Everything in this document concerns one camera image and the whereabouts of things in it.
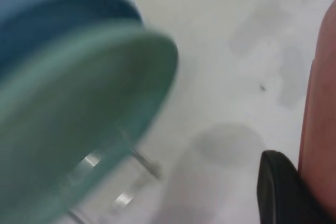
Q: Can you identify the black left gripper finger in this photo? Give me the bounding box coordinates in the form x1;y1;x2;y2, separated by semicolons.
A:
256;150;336;224

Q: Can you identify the pink plate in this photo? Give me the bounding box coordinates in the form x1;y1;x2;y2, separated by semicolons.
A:
298;0;336;201

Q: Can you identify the green plate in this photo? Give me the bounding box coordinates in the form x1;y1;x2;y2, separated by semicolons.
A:
0;20;179;222

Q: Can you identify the blue plate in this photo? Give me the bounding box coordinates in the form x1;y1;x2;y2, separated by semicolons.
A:
0;0;144;70

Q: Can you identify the metal wire plate rack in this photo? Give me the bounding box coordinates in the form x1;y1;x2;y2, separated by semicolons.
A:
68;129;163;222

